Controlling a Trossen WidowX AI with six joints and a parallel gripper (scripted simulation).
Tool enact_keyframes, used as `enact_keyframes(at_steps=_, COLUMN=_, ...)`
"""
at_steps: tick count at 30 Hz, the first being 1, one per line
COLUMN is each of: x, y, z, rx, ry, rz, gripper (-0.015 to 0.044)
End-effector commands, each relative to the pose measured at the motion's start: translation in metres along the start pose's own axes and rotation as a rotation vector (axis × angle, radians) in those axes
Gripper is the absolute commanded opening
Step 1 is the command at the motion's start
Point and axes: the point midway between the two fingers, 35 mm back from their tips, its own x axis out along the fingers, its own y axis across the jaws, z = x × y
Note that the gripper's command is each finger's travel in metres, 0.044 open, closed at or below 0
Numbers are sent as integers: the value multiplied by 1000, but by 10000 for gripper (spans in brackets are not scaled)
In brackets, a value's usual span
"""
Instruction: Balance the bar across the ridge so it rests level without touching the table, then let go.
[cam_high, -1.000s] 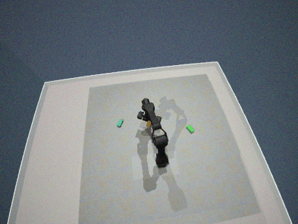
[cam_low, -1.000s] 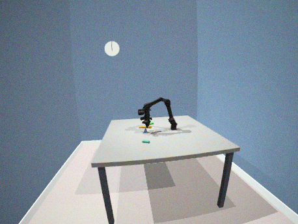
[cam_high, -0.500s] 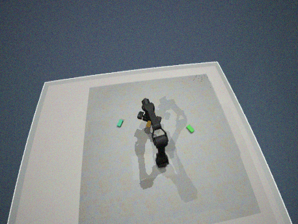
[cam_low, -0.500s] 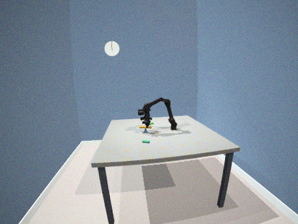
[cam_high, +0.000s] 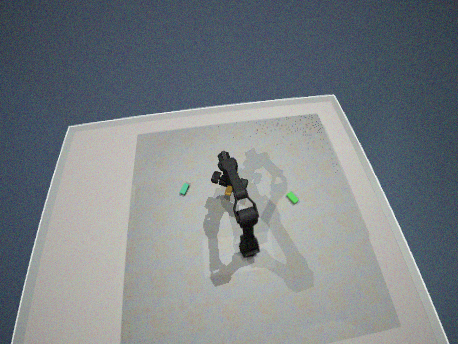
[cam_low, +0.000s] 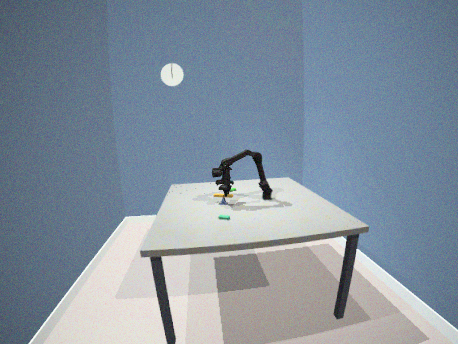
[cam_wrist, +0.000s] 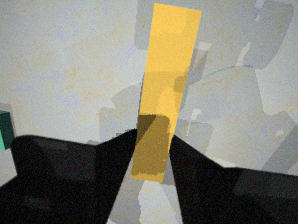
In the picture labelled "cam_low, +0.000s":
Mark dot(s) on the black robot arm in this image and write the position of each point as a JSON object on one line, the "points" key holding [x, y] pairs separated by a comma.
{"points": [[224, 170]]}

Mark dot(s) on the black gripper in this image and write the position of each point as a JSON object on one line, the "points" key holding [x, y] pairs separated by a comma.
{"points": [[226, 187]]}

